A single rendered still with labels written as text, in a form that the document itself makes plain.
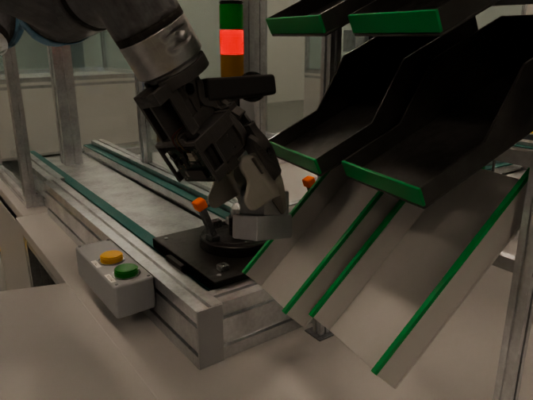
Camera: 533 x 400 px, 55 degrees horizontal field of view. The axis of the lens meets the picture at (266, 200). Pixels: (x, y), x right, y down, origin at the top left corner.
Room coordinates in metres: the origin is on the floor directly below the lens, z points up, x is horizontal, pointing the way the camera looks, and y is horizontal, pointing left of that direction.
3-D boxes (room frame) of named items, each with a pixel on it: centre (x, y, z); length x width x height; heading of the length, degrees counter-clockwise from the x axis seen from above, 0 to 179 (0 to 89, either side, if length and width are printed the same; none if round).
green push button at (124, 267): (0.80, 0.24, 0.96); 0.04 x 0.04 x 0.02
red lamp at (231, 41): (1.14, 0.07, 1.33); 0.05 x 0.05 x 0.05
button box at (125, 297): (0.85, 0.28, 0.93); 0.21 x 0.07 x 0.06; 36
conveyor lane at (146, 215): (1.17, 0.21, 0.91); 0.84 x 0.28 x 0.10; 36
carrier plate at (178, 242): (0.91, 0.06, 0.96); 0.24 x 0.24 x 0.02; 36
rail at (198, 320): (1.04, 0.34, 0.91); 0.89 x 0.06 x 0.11; 36
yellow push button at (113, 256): (0.85, 0.28, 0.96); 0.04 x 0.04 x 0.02
